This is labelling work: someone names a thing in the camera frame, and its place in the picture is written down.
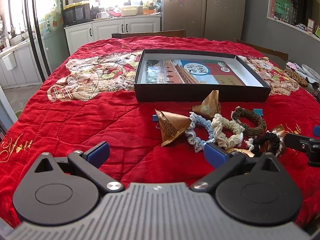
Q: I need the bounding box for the cream crochet scrunchie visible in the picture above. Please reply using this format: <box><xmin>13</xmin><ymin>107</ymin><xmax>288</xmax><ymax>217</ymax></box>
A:
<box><xmin>211</xmin><ymin>114</ymin><xmax>244</xmax><ymax>150</ymax></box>

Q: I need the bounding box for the black microwave oven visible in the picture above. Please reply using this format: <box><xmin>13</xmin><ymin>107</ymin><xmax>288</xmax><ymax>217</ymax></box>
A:
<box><xmin>62</xmin><ymin>4</ymin><xmax>91</xmax><ymax>27</ymax></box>

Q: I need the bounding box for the beige two-door refrigerator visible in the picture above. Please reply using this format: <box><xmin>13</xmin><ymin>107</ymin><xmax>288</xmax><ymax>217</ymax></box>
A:
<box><xmin>162</xmin><ymin>0</ymin><xmax>247</xmax><ymax>40</ymax></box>

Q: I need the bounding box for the black sliding door frame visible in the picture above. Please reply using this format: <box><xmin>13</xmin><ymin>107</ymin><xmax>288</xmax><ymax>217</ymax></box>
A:
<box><xmin>24</xmin><ymin>0</ymin><xmax>52</xmax><ymax>80</ymax></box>

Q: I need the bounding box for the black white crochet scrunchie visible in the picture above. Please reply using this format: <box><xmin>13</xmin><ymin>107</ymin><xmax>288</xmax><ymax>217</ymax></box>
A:
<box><xmin>245</xmin><ymin>131</ymin><xmax>285</xmax><ymax>158</ymax></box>

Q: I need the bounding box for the white kitchen counter unit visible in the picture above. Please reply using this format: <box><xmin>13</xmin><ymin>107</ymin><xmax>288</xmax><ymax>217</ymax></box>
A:
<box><xmin>0</xmin><ymin>36</ymin><xmax>43</xmax><ymax>88</ymax></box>

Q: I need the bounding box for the shallow black cardboard box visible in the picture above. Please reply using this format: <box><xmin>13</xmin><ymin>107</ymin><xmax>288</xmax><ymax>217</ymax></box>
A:
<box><xmin>134</xmin><ymin>49</ymin><xmax>272</xmax><ymax>103</ymax></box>

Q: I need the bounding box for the white hanging bin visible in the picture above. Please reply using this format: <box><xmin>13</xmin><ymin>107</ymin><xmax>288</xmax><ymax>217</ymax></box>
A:
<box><xmin>1</xmin><ymin>52</ymin><xmax>17</xmax><ymax>70</ymax></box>

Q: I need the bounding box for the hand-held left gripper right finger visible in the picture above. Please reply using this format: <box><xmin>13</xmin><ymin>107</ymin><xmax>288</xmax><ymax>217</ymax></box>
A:
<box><xmin>190</xmin><ymin>142</ymin><xmax>283</xmax><ymax>193</ymax></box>

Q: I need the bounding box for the stack of white plates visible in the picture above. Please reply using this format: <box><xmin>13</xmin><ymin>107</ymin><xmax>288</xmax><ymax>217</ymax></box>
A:
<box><xmin>301</xmin><ymin>64</ymin><xmax>320</xmax><ymax>83</ymax></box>

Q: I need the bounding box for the dark wooden chair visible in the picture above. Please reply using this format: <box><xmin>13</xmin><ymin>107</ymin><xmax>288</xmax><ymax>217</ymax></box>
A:
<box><xmin>234</xmin><ymin>38</ymin><xmax>289</xmax><ymax>62</ymax></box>
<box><xmin>111</xmin><ymin>29</ymin><xmax>187</xmax><ymax>39</ymax></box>

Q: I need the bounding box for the white kitchen cabinet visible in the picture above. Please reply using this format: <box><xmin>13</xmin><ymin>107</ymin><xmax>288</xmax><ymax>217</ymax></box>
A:
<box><xmin>64</xmin><ymin>15</ymin><xmax>162</xmax><ymax>55</ymax></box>

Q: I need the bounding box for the printed picture book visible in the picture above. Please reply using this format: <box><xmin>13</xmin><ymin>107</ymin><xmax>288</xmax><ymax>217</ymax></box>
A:
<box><xmin>146</xmin><ymin>59</ymin><xmax>247</xmax><ymax>85</ymax></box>

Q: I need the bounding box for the red printed blanket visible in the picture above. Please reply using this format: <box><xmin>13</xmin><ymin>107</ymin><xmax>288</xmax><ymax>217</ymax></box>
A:
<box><xmin>0</xmin><ymin>36</ymin><xmax>320</xmax><ymax>230</ymax></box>

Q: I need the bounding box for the brown woven coaster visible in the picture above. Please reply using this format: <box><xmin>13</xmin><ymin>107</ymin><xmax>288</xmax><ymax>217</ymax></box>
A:
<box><xmin>285</xmin><ymin>69</ymin><xmax>309</xmax><ymax>88</ymax></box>

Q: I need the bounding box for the brown pyramid snack packet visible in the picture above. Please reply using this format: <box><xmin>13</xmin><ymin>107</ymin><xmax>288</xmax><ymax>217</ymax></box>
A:
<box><xmin>154</xmin><ymin>109</ymin><xmax>193</xmax><ymax>147</ymax></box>
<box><xmin>269</xmin><ymin>124</ymin><xmax>287</xmax><ymax>155</ymax></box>
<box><xmin>226</xmin><ymin>148</ymin><xmax>255</xmax><ymax>158</ymax></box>
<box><xmin>192</xmin><ymin>90</ymin><xmax>222</xmax><ymax>119</ymax></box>

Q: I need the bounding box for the brown crochet scrunchie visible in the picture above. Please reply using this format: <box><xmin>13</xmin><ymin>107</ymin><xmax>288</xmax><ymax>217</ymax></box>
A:
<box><xmin>230</xmin><ymin>106</ymin><xmax>267</xmax><ymax>137</ymax></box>

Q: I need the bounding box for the red green wall poster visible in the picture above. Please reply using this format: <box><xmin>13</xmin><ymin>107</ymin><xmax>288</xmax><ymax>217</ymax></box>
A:
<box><xmin>267</xmin><ymin>0</ymin><xmax>293</xmax><ymax>22</ymax></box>

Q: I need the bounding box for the blue white crochet scrunchie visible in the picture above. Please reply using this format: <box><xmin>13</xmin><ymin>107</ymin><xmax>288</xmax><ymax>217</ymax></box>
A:
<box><xmin>185</xmin><ymin>112</ymin><xmax>215</xmax><ymax>153</ymax></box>

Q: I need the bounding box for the white plastic container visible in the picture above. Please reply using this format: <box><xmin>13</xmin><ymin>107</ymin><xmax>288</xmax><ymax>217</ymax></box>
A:
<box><xmin>121</xmin><ymin>6</ymin><xmax>139</xmax><ymax>17</ymax></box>

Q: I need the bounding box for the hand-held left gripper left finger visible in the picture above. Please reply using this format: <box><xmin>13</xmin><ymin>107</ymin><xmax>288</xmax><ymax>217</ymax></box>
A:
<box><xmin>34</xmin><ymin>141</ymin><xmax>125</xmax><ymax>193</ymax></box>

